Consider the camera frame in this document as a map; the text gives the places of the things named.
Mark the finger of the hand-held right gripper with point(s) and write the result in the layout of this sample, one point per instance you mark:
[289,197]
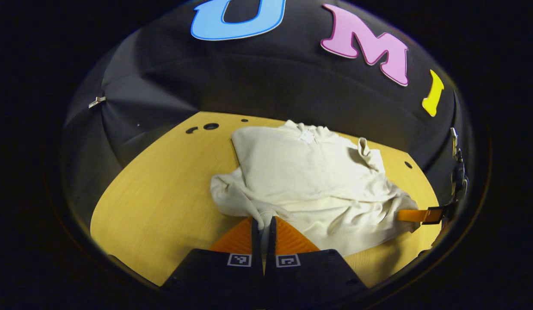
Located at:
[417,215]

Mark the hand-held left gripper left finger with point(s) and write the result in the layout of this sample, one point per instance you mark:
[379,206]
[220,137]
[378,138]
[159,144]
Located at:
[256,247]

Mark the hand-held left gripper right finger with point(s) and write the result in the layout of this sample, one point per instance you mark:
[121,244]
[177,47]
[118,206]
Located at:
[271,247]

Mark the white sweatshirt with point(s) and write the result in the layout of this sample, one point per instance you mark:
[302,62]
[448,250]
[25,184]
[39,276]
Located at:
[313,181]

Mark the black backdrop cloth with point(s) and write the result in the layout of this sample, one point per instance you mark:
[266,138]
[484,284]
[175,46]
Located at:
[249,77]

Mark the white flat clip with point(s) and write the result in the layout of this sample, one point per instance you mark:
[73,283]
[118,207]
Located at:
[97,101]

